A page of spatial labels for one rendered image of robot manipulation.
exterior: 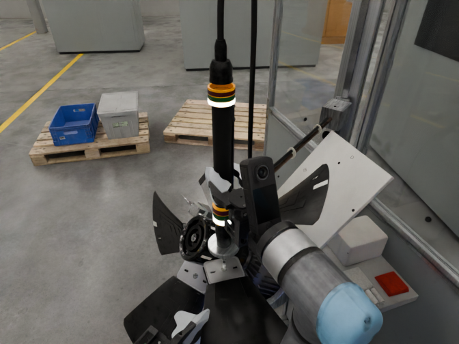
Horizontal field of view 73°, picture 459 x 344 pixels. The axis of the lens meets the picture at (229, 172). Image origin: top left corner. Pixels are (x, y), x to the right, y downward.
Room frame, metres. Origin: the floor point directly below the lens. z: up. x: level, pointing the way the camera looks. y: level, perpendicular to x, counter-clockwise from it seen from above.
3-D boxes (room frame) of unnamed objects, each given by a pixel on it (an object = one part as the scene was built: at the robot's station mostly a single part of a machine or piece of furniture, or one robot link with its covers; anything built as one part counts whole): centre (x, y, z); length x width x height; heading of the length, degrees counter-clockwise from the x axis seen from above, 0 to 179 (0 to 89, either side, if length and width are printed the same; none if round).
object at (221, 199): (0.40, 0.00, 1.48); 0.09 x 0.05 x 0.02; 37
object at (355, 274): (0.64, -0.45, 0.87); 0.15 x 0.09 x 0.02; 18
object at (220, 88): (0.47, 0.01, 1.63); 0.04 x 0.04 x 0.03
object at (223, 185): (0.44, 0.03, 1.46); 0.09 x 0.03 x 0.06; 37
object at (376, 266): (0.75, -0.47, 0.85); 0.36 x 0.24 x 0.03; 18
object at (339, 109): (0.97, -0.36, 1.37); 0.10 x 0.07 x 0.09; 143
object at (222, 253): (0.48, 0.01, 1.32); 0.09 x 0.07 x 0.10; 143
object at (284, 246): (0.29, -0.09, 1.46); 0.08 x 0.05 x 0.08; 118
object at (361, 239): (0.83, -0.48, 0.92); 0.17 x 0.16 x 0.11; 108
